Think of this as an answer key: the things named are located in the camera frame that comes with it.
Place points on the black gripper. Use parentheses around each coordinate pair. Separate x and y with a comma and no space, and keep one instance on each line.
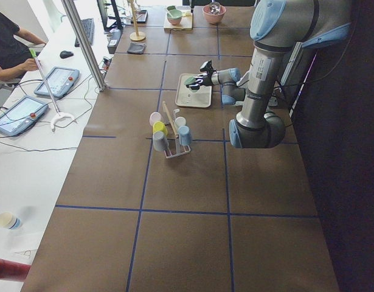
(207,79)

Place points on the green cup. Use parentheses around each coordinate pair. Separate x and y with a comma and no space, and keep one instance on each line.
(190,81)

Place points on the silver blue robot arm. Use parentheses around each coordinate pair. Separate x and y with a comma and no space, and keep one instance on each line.
(276,26)

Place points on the beige plastic tray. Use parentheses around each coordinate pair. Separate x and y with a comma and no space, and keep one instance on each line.
(188,98)

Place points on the white cup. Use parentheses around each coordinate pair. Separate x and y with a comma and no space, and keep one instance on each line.
(180,121)

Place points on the blue cup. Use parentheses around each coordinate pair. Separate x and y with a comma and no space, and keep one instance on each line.
(185,136)

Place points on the pink cup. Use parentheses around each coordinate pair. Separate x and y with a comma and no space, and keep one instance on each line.
(155,117)

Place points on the yellow cup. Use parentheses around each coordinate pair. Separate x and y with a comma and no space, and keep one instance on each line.
(160,126)

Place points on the white cup rack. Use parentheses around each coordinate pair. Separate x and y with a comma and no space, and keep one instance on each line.
(176,149)

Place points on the grey cup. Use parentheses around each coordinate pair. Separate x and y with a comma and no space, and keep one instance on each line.
(160,142)

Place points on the metal tray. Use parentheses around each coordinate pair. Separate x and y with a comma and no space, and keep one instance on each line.
(141,17)

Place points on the paper cup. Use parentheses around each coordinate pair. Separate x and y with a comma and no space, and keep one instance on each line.
(9,221)

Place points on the bamboo cutting board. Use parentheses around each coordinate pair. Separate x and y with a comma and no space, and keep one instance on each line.
(186,22)

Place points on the green bowl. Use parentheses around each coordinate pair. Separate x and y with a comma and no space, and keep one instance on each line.
(174,16)

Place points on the pink bowl with ice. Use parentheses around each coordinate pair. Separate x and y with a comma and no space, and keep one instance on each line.
(213,17)

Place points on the folded grey cloth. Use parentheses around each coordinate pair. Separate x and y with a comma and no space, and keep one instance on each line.
(136,48)

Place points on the metal ice scoop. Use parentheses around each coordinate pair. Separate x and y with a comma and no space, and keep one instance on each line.
(215,8)

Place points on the wooden mug tree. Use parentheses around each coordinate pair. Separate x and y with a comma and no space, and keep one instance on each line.
(136,35)

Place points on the black box with label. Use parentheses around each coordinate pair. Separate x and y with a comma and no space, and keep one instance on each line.
(113,40)

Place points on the black monitor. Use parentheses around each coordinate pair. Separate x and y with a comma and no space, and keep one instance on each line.
(109,15)

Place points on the black keyboard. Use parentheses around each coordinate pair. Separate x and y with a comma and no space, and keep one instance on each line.
(88,27)

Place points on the black computer mouse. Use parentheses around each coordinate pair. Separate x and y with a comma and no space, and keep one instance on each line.
(66,54)

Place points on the upper teach pendant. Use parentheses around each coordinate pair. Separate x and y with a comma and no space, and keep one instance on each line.
(61,80)

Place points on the teach pendant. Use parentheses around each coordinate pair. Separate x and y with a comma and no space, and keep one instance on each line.
(21,116)
(61,80)

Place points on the white reacher grabber stick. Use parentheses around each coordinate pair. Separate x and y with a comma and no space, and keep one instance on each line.
(59,115)

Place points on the lower teach pendant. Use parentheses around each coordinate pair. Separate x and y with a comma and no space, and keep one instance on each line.
(21,116)

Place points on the seated person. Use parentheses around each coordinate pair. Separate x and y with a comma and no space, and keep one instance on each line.
(15,57)

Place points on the red object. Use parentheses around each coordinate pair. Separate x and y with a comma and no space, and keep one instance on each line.
(13,271)

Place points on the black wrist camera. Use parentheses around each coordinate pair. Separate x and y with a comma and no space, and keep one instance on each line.
(207,67)

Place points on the aluminium frame post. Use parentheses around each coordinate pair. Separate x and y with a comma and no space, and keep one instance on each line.
(85,46)

